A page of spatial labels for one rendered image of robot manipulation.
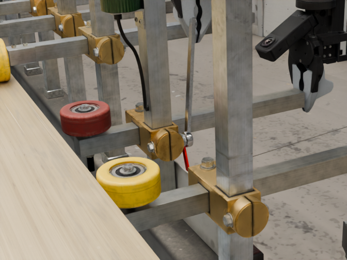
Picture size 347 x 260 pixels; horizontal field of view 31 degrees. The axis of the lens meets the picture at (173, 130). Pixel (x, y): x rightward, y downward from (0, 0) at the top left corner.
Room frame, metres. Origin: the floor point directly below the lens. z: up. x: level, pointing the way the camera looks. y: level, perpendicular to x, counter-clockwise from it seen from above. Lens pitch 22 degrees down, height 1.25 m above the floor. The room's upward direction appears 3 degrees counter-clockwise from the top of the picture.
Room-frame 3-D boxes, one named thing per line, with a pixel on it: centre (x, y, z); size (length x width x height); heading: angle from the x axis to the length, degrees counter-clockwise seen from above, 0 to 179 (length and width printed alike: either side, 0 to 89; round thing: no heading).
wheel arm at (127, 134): (1.03, -0.04, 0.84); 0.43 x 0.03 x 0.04; 113
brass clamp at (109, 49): (1.21, 0.13, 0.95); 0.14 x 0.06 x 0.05; 23
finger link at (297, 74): (1.14, -0.26, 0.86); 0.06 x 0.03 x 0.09; 113
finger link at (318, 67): (1.10, -0.26, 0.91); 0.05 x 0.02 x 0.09; 23
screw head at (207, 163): (0.80, -0.05, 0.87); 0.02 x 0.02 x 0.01
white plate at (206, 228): (0.94, -0.01, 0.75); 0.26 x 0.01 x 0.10; 23
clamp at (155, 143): (0.98, 0.04, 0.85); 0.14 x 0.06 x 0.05; 23
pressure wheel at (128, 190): (0.71, 0.06, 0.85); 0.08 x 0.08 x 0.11
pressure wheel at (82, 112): (0.95, 0.14, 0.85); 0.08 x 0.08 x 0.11
